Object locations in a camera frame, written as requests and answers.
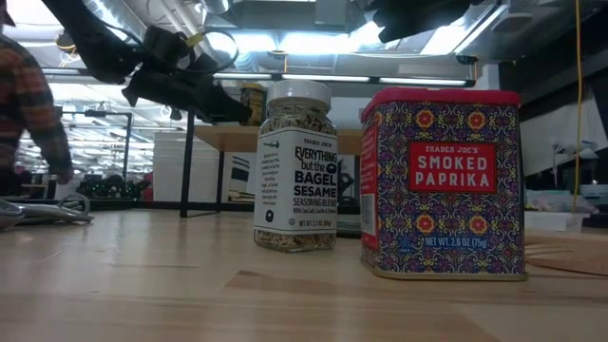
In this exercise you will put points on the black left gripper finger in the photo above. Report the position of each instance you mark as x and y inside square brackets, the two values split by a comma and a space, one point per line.
[233, 108]

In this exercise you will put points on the yellow lid dark spice jar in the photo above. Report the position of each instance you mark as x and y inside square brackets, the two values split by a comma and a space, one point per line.
[254, 107]

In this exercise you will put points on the bagel sesame seasoning glass jar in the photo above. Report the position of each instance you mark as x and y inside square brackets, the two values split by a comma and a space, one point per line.
[294, 190]

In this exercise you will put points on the smoked paprika tin red lid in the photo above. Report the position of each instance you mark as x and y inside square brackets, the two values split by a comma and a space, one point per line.
[442, 214]

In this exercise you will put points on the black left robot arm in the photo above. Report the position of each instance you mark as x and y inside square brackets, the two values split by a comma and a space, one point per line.
[90, 43]

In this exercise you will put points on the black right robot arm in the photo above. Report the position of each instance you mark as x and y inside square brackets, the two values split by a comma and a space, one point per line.
[418, 16]

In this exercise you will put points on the black background stand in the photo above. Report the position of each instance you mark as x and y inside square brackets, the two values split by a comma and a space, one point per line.
[128, 142]

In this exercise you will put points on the white cabinet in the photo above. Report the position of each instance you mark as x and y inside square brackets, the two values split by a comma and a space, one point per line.
[166, 171]

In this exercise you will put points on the black bar with LED strips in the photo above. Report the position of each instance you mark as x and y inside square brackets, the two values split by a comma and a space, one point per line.
[323, 77]

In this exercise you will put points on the black round ceiling fixture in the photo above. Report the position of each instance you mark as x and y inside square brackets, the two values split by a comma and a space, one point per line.
[66, 43]

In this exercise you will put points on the black background equipment row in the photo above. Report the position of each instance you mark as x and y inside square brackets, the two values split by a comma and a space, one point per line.
[114, 187]

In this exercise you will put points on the walking person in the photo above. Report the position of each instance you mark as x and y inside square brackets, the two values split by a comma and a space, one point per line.
[24, 104]

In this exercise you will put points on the plain wooden utensil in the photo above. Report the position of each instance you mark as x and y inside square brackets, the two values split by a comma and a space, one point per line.
[570, 261]

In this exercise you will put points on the black metal rig frame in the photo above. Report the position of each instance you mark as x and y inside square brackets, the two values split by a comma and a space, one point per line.
[142, 205]

